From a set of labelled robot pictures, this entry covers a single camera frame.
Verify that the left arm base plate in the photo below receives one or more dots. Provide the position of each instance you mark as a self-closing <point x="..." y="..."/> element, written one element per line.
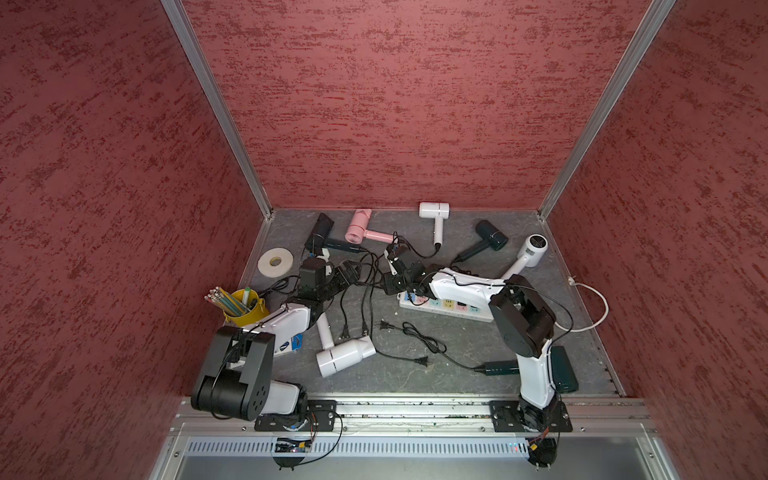
<point x="309" y="417"/>

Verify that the white power strip coloured sockets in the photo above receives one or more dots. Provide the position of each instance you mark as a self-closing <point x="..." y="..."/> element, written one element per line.
<point x="447" y="306"/>

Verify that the white square hair dryer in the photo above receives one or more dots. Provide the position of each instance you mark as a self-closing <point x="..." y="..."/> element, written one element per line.
<point x="438" y="212"/>

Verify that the white tape roll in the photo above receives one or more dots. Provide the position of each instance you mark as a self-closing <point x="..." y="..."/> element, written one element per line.
<point x="275" y="263"/>

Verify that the aluminium front rail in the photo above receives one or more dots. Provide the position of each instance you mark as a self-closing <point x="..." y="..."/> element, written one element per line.
<point x="411" y="426"/>

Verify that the black hair dryer far left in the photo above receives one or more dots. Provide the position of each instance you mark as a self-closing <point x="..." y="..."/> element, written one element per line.
<point x="319" y="238"/>

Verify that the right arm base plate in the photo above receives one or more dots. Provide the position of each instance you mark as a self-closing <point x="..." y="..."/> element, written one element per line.
<point x="516" y="420"/>

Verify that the bundle of pencils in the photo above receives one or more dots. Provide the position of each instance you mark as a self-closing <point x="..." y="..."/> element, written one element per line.
<point x="226" y="302"/>

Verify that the white paper box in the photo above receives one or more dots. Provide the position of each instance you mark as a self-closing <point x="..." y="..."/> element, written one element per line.
<point x="296" y="342"/>

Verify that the yellow cup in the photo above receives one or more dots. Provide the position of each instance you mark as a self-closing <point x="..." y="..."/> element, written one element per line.
<point x="256" y="308"/>

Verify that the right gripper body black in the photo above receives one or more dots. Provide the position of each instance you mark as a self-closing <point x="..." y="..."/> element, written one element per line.
<point x="398" y="283"/>

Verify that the pink hair dryer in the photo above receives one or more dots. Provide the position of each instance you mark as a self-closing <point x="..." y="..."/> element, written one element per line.
<point x="358" y="231"/>

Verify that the white hair dryer front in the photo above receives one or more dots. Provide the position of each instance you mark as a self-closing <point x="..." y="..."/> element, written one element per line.
<point x="334" y="358"/>

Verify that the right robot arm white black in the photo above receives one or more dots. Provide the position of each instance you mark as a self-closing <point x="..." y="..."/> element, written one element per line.
<point x="524" y="320"/>

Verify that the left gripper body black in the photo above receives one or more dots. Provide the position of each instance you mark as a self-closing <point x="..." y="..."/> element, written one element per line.
<point x="338" y="280"/>

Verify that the white round hair dryer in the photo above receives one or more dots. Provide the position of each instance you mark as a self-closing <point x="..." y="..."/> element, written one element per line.
<point x="529" y="255"/>

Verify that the dark green hair dryer back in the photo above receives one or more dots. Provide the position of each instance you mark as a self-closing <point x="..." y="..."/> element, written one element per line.
<point x="491" y="237"/>

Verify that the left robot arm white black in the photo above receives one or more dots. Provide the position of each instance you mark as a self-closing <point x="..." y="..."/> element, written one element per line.
<point x="236" y="382"/>

